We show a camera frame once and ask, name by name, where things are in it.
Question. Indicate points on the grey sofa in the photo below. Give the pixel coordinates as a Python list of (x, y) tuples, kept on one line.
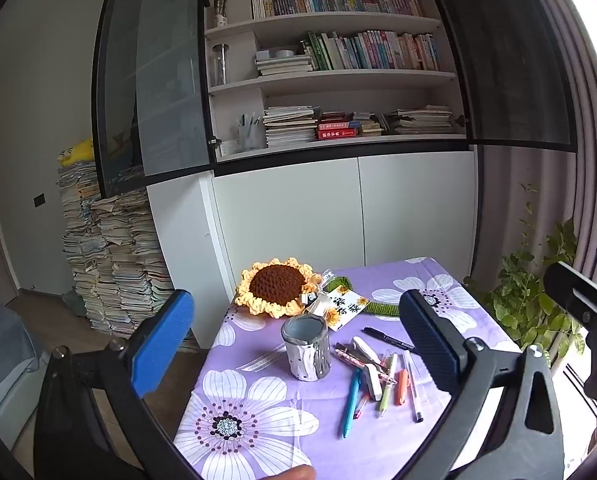
[(3, 370)]

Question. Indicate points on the tall glass jar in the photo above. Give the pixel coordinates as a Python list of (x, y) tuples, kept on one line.
[(220, 65)]

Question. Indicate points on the clear plastic ruler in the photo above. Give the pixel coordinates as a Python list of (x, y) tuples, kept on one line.
[(263, 360)]

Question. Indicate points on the row of green pink books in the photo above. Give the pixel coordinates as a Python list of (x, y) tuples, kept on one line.
[(373, 51)]

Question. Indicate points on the red books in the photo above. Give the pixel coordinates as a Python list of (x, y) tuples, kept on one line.
[(336, 130)]

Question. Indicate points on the small white clip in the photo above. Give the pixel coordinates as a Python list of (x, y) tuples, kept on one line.
[(308, 299)]

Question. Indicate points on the red pen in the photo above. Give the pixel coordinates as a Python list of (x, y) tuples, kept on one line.
[(362, 406)]

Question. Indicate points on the dark glass cabinet door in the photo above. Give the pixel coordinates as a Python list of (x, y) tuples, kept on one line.
[(508, 50), (116, 85), (173, 60)]

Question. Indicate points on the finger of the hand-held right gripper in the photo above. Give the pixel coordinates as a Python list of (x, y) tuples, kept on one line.
[(568, 285)]

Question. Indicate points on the white cupboard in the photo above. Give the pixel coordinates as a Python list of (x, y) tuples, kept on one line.
[(288, 210)]

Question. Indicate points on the grey tape rolls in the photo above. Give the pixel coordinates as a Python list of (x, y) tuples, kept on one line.
[(278, 53)]

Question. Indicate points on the crochet sunflower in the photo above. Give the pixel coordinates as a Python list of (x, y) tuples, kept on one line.
[(278, 282)]

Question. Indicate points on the yellow plush toy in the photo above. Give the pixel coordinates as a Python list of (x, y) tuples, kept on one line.
[(81, 150)]

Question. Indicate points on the person's left hand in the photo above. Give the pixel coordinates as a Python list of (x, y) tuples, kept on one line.
[(288, 473)]

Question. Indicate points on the black wall switch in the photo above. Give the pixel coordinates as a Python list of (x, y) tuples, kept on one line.
[(39, 201)]

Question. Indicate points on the white correction tape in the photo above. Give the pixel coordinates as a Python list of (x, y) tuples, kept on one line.
[(366, 347)]

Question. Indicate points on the black marker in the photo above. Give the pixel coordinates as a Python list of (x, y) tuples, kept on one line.
[(386, 337)]

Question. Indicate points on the thin white pen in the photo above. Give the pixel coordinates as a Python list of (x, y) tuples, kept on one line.
[(412, 385)]

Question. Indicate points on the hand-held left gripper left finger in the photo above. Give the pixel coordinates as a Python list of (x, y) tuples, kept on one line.
[(163, 340)]

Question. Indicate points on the low stack of books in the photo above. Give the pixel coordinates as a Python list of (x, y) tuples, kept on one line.
[(368, 125)]

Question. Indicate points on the orange pen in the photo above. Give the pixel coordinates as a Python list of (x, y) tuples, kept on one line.
[(402, 385)]

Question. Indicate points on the white eraser with sleeve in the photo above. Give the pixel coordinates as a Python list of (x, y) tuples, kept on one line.
[(374, 385)]

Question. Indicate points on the messy stack of booklets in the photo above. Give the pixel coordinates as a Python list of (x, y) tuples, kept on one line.
[(421, 121)]

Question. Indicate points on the grey dotted pen holder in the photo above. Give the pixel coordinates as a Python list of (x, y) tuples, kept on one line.
[(308, 360)]

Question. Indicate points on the clear white ribbon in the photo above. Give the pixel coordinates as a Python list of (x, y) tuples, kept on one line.
[(322, 305)]

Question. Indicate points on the green leafy plant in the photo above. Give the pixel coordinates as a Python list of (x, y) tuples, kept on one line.
[(528, 300)]

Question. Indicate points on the small stack of white books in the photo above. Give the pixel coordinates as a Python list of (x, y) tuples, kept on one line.
[(283, 66)]

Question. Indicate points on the tall pile of books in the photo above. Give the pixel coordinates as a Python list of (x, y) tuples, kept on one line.
[(113, 260)]

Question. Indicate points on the green pen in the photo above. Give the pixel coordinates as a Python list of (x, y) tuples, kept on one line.
[(386, 390)]

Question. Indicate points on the stack of magazines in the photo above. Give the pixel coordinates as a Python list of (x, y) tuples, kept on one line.
[(291, 127)]

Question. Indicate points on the purple floral tablecloth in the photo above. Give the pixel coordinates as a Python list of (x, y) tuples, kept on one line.
[(323, 390)]

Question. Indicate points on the blue pen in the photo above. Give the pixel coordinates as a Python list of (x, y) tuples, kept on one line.
[(351, 402)]

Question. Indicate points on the white bookcase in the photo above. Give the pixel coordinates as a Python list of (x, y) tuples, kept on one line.
[(358, 95)]

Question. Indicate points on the clear cup with pens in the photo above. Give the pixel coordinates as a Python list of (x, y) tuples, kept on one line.
[(249, 135)]

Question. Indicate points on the white sunflower print card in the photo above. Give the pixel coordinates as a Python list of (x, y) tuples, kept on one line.
[(346, 307)]

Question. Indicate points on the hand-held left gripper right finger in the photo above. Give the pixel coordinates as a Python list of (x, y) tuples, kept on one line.
[(428, 345)]

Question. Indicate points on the long row of books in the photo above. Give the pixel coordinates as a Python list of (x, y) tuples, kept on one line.
[(338, 4)]

